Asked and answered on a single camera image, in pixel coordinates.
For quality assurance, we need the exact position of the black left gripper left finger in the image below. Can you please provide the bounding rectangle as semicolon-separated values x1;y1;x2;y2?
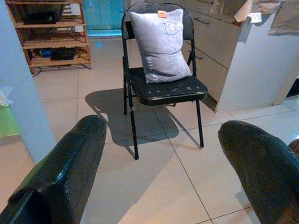
0;114;107;224

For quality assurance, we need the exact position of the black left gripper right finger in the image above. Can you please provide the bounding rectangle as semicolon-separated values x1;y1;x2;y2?
218;120;299;224

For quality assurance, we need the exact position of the green topped table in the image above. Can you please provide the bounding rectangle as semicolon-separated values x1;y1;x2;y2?
0;104;21;138

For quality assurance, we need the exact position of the beige kitchen cabinet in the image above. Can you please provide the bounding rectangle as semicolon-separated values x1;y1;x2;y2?
182;0;299;114

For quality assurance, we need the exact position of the black electronic box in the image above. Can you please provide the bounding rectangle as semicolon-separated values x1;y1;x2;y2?
50;46;78;61
24;10;57;25

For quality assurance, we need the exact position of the wooden slatted shelf rack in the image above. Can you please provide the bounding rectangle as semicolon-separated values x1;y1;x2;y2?
5;0;92;70

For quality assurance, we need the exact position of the black metal folding chair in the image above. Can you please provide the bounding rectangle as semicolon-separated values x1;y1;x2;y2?
121;2;208;161

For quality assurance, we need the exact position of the grey printed pillow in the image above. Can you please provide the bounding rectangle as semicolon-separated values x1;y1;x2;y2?
129;8;192;84

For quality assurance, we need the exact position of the blue glass door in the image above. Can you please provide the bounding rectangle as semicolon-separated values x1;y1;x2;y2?
85;0;126;37

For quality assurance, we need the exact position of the brown cardboard sheet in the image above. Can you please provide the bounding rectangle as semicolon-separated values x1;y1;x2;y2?
209;0;253;24

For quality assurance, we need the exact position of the black floor cable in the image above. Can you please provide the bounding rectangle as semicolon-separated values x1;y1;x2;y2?
30;66;43;77

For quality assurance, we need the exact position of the white wall socket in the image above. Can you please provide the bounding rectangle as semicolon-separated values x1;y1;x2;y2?
248;12;263;24

